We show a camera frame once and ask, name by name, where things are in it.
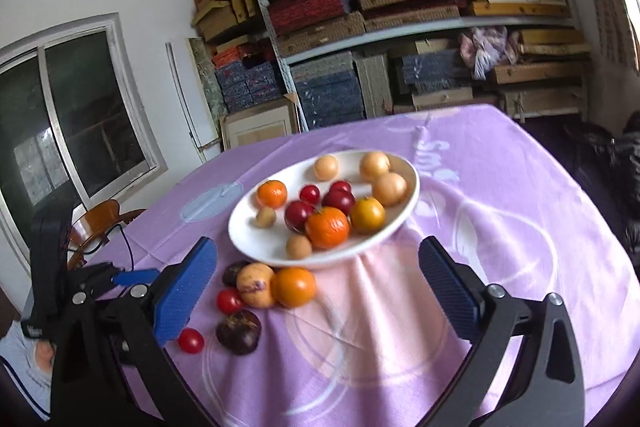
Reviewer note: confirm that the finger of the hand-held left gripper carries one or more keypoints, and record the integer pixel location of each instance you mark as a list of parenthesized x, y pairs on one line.
[(135, 277)]

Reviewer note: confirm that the green marbled board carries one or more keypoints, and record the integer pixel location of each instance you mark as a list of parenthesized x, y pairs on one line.
[(210, 82)]

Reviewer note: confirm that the yellow orange fruit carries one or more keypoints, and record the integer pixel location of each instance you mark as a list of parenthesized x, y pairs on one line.
[(368, 216)]

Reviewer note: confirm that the orange boxes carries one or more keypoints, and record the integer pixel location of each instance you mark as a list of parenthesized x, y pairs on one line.
[(242, 56)]

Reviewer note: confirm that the person's left forearm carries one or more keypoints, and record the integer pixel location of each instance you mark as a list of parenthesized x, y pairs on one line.
[(20, 372)]

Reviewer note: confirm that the cardboard picture frame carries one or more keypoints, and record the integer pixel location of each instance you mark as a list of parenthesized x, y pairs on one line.
[(260, 127)]

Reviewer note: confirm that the yellow pink fruit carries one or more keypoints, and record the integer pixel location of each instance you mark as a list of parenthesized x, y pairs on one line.
[(254, 287)]

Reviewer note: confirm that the white framed window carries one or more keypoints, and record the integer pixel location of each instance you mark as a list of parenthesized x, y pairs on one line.
[(90, 117)]

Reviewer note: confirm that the small tangerine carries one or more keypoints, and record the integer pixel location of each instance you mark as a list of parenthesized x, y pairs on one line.
[(272, 194)]

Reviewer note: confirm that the stack of red patterned boxes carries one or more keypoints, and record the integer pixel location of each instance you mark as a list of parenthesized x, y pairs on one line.
[(310, 4)]

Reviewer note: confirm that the dark mangosteen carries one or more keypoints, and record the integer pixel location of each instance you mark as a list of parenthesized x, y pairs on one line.
[(238, 333)]

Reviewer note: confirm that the tall stack of blue boxes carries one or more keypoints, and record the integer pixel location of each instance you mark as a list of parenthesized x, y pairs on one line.
[(327, 92)]

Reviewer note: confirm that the blue red patterned box stack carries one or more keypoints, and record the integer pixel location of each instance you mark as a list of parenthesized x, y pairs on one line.
[(250, 87)]

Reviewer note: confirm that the white board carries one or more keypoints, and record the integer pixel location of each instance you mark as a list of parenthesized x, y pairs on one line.
[(192, 97)]

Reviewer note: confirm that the small red plum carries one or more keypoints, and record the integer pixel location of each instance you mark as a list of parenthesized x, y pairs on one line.
[(309, 194), (341, 186)]

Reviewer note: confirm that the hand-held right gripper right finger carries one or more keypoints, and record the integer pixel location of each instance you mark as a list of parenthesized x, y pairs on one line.
[(447, 289)]

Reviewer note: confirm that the low stack of blue boxes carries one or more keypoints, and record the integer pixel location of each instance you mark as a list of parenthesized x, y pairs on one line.
[(435, 72)]

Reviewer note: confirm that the grey boxes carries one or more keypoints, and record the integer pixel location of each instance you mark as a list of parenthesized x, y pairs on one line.
[(375, 84)]

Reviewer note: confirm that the white metal shelf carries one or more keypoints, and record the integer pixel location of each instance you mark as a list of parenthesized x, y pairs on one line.
[(400, 27)]

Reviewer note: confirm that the pale yellow longan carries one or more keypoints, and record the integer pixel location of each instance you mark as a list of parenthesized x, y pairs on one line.
[(374, 165), (326, 168), (390, 189)]

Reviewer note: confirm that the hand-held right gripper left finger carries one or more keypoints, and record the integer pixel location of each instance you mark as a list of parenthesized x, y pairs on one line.
[(187, 289)]

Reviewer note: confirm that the stack of wooden boxes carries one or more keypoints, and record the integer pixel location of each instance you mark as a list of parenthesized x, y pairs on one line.
[(535, 72)]

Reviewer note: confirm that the wooden chair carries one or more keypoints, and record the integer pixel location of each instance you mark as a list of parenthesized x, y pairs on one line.
[(97, 219)]

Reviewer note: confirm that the black bag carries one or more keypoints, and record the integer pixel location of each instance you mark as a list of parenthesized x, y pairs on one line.
[(590, 162)]

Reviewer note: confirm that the dark jacket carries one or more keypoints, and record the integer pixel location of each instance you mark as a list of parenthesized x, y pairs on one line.
[(630, 187)]

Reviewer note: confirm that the red cherry tomato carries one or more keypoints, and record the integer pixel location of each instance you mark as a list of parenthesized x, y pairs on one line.
[(230, 301), (191, 340)]

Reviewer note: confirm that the pink plastic bag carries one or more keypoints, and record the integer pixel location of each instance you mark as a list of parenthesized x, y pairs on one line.
[(487, 52)]

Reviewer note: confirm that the white plate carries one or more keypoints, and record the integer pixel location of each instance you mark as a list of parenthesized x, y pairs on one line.
[(247, 232)]

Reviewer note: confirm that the purple printed tablecloth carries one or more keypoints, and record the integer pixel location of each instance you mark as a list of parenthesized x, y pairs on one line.
[(400, 357)]

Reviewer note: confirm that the orange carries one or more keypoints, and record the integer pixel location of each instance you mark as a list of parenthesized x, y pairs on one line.
[(294, 287)]

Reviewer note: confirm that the dark purple passion fruit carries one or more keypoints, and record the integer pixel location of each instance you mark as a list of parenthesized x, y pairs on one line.
[(232, 274)]

